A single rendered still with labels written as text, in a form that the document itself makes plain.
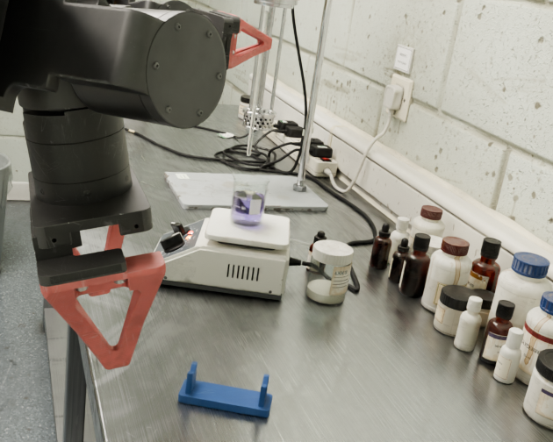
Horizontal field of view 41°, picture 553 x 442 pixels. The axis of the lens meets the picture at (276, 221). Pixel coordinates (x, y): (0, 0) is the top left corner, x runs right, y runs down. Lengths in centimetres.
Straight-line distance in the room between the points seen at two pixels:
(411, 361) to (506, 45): 58
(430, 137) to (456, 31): 20
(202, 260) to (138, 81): 70
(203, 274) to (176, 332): 13
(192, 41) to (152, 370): 56
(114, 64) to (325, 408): 57
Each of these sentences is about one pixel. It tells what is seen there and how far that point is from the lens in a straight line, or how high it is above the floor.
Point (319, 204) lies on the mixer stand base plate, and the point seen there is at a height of 76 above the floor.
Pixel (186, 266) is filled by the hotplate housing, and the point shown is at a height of 79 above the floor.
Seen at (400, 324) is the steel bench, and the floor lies 75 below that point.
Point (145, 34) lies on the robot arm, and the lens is 35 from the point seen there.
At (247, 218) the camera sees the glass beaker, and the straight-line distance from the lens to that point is 105.
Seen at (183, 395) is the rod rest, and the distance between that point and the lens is 81.
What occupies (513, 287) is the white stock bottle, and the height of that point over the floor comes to 84.
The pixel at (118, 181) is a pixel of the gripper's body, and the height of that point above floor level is 108.
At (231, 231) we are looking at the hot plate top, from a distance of 104.
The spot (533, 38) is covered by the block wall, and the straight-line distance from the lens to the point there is 125.
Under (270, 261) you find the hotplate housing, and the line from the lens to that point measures 103.
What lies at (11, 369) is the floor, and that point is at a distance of 228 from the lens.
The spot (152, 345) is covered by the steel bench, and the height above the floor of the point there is 75.
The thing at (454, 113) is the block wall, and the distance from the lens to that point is 140.
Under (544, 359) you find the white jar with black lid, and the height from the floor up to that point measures 82.
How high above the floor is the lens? 121
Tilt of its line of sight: 20 degrees down
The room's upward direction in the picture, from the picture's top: 8 degrees clockwise
